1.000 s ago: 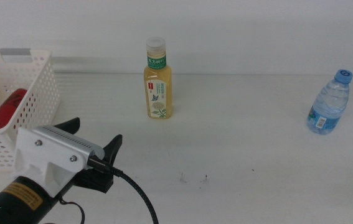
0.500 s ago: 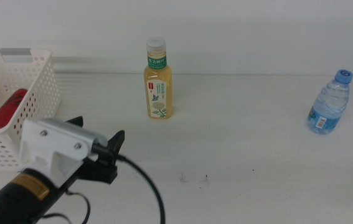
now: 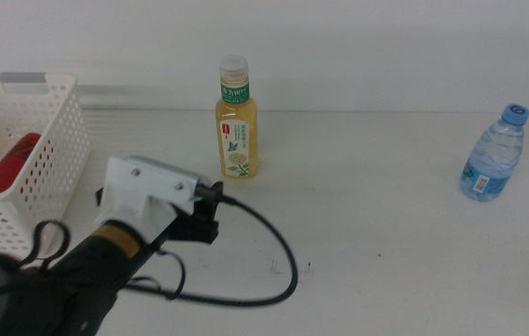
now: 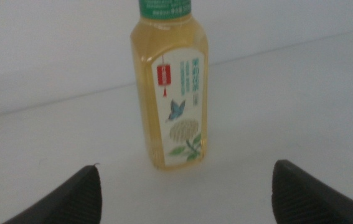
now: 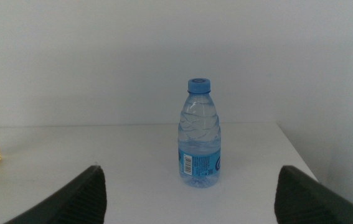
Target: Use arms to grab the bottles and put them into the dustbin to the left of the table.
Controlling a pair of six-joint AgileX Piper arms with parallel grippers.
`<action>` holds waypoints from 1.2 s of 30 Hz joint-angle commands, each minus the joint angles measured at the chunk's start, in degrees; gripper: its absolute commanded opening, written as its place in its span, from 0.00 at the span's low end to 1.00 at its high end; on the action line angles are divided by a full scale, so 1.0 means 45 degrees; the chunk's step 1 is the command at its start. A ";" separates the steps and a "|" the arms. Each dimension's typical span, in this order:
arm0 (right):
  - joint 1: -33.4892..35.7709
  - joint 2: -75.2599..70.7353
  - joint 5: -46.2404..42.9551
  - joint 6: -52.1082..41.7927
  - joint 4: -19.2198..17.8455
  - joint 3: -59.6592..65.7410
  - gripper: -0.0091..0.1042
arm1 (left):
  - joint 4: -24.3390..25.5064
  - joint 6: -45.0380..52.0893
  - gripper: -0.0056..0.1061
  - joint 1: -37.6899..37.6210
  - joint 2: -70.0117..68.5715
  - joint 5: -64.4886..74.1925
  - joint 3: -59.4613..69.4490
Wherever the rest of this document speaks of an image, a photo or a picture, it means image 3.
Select yellow tea bottle green label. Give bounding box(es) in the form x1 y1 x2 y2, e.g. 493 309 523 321
215 54 259 180

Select red cola can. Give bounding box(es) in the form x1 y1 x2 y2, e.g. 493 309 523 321
0 133 43 196

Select clear water bottle blue cap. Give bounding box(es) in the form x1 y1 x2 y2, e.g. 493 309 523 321
459 103 529 203

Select white perforated plastic basket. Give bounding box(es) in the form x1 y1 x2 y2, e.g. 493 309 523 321
0 72 91 262

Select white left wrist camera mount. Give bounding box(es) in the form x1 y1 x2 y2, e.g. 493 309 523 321
94 155 213 245

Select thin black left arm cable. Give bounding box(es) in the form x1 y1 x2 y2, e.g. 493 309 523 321
21 218 187 301

